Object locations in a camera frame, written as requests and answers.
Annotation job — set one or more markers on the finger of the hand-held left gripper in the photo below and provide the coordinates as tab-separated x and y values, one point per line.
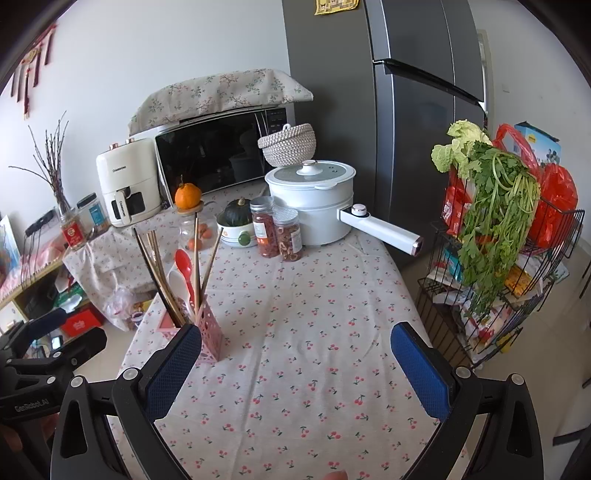
44	325
83	348

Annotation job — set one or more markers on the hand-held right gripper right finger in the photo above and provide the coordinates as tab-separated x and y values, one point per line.
418	369

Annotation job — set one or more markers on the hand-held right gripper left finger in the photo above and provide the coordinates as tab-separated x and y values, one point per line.
178	364

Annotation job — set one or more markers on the pink utensil holder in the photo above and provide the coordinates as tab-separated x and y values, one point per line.
207	332

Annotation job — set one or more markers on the white plastic spoon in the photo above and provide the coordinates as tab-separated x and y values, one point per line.
178	284

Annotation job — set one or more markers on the wooden chopstick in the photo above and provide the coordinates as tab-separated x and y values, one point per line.
161	277
154	274
211	263
196	267
167	270
164	272

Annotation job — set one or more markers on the red plastic spoon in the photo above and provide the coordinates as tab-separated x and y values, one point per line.
183	267

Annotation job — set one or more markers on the red box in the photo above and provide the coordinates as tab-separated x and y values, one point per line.
81	323

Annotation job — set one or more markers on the clear plastic bag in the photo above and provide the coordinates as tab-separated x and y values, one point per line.
119	309

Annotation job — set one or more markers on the cherry print tablecloth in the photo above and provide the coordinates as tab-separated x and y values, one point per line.
300	346
106	263

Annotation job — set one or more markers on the red label tin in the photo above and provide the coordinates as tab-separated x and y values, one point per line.
75	235

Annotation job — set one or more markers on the clear container with blue label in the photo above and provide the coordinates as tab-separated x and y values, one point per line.
94	217

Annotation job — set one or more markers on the yellow packet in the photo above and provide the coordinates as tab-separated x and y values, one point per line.
519	281

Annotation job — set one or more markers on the glass jar with wooden lid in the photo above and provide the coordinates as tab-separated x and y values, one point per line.
191	230

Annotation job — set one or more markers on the dry branches in glass vase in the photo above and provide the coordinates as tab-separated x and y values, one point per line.
53	170

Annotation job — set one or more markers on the jar of red spice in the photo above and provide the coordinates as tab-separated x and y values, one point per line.
264	230

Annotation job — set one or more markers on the dark green pumpkin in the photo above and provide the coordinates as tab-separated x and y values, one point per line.
236	213

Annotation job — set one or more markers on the red snack package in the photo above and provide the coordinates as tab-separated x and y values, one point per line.
455	207

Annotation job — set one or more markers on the cream air fryer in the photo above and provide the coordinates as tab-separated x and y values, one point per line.
127	180

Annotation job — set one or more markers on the jar of dried fruit slices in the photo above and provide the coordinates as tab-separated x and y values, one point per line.
288	237

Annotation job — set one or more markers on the large orange with stem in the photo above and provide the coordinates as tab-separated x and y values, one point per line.
188	196

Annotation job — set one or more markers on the bunch of leafy greens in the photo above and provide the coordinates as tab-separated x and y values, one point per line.
494	217

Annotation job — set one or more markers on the white electric pot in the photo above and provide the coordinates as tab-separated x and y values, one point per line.
318	203

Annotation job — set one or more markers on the black microwave oven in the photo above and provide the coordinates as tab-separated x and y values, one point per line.
217	152

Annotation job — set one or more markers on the red plastic bag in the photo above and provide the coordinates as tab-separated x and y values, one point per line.
556	198

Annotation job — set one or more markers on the napa cabbage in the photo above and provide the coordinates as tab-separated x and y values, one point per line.
455	147

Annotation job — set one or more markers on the blue cardboard box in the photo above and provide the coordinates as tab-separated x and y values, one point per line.
542	143

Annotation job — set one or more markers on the grey refrigerator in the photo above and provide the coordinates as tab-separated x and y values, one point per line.
360	115

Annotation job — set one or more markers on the floral cloth cover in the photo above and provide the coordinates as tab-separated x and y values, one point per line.
217	94

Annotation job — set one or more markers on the yellow fridge decoration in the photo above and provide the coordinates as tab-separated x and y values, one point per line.
336	6

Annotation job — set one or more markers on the red hanging wall ornament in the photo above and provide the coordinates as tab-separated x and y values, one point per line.
34	60

